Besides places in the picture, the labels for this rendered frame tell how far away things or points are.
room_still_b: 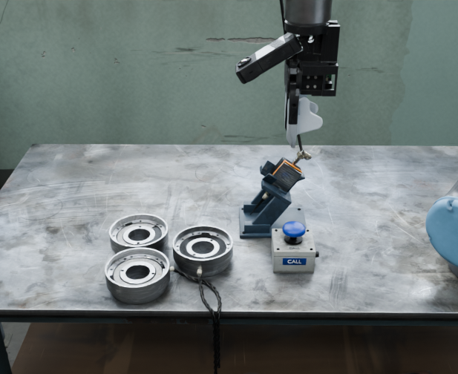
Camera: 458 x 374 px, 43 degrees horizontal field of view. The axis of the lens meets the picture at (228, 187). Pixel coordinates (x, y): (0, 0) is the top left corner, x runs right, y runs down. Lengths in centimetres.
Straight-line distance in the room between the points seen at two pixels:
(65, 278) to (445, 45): 203
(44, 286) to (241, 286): 33
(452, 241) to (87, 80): 204
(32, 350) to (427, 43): 200
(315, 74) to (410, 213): 39
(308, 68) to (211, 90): 166
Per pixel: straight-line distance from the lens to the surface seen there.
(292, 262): 101
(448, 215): 86
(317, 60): 99
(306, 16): 95
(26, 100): 279
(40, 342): 131
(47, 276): 106
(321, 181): 130
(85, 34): 261
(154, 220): 110
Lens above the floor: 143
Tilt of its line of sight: 30 degrees down
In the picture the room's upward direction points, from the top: straight up
